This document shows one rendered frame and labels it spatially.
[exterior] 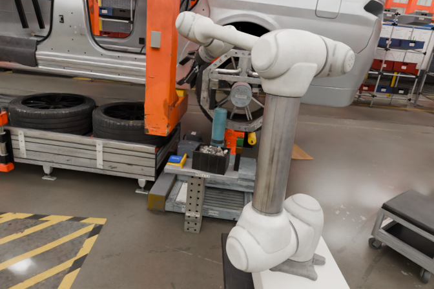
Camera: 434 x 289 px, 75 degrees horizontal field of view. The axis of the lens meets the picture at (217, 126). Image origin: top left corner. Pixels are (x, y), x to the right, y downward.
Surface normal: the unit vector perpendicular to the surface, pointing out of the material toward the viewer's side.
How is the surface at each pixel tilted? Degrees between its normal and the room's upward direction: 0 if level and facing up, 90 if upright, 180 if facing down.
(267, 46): 83
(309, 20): 90
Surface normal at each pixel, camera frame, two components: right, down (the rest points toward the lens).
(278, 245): 0.54, 0.20
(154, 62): -0.10, 0.31
